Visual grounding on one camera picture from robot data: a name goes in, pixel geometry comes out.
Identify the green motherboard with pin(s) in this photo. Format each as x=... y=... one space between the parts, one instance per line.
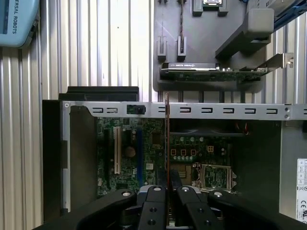
x=148 y=127

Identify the metal socket cover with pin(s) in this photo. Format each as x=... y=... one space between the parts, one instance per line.
x=216 y=165

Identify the blue RAM stick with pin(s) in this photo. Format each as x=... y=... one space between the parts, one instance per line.
x=168 y=134
x=183 y=28

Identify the silver CPU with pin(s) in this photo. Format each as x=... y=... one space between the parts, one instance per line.
x=213 y=2

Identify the grey power supply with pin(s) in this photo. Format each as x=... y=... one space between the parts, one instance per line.
x=263 y=167

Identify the black expansion slot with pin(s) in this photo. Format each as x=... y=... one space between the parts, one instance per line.
x=107 y=155

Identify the white four-pin power socket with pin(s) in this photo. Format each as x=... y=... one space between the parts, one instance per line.
x=210 y=148

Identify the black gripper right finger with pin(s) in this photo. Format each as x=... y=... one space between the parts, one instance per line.
x=194 y=213

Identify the hard disk in blue carrier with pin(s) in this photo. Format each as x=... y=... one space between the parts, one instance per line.
x=275 y=3

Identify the black PC case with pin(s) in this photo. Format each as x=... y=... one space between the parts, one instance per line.
x=55 y=155

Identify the blue expansion slot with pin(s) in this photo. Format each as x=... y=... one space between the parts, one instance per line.
x=139 y=151

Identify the CPU socket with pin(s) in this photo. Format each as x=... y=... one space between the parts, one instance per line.
x=184 y=172

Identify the round coin battery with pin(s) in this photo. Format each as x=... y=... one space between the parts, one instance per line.
x=131 y=151

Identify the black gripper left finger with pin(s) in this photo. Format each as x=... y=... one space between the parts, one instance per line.
x=153 y=210

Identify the orange square inductor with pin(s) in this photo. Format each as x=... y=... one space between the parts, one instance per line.
x=193 y=151
x=183 y=151
x=173 y=151

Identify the white expansion slot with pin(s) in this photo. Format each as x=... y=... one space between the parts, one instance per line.
x=117 y=151

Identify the grey parts rack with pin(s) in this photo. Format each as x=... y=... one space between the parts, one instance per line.
x=208 y=31

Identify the green graphics card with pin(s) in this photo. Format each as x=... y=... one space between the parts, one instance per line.
x=204 y=75

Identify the pale blue teach pendant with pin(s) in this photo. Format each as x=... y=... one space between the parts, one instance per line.
x=19 y=24

